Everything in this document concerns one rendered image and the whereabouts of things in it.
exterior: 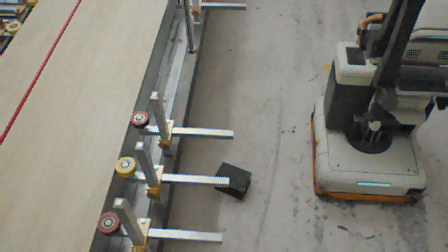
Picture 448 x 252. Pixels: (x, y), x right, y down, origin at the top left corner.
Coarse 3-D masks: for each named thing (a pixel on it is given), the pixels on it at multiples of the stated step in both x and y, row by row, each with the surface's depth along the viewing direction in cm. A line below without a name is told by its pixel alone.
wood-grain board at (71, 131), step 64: (64, 0) 236; (128, 0) 233; (0, 64) 201; (64, 64) 199; (128, 64) 198; (0, 128) 174; (64, 128) 173; (128, 128) 173; (0, 192) 153; (64, 192) 152
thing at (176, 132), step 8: (144, 128) 181; (152, 128) 180; (176, 128) 180; (184, 128) 180; (192, 128) 180; (176, 136) 181; (184, 136) 180; (192, 136) 180; (200, 136) 179; (208, 136) 179; (216, 136) 178; (224, 136) 178; (232, 136) 177
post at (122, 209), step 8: (120, 200) 121; (120, 208) 121; (128, 208) 125; (120, 216) 125; (128, 216) 125; (128, 224) 129; (136, 224) 134; (128, 232) 134; (136, 232) 135; (136, 240) 139
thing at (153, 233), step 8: (120, 232) 147; (152, 232) 147; (160, 232) 147; (168, 232) 147; (176, 232) 147; (184, 232) 147; (192, 232) 146; (200, 232) 146; (176, 240) 147; (184, 240) 146; (192, 240) 146; (200, 240) 145; (208, 240) 145; (216, 240) 144
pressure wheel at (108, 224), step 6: (102, 216) 145; (108, 216) 145; (114, 216) 145; (102, 222) 143; (108, 222) 143; (114, 222) 143; (120, 222) 145; (102, 228) 142; (108, 228) 142; (114, 228) 142; (108, 234) 142; (114, 234) 143
